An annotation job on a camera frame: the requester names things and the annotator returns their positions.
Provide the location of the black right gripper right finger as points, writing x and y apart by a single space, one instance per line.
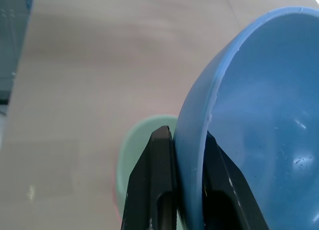
224 190

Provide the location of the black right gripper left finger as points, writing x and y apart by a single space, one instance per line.
149 180

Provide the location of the blue bowl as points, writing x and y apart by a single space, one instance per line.
259 120

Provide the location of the green bowl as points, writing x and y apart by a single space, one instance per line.
134 150

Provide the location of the blue plastic crate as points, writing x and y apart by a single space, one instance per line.
12 40

